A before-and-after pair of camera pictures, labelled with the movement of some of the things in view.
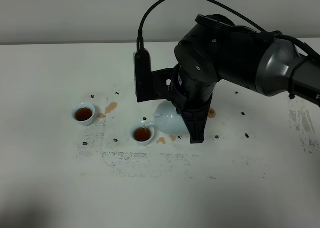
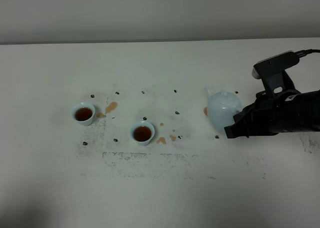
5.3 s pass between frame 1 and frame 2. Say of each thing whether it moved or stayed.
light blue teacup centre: stayed
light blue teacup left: stayed
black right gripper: moved
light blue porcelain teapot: moved
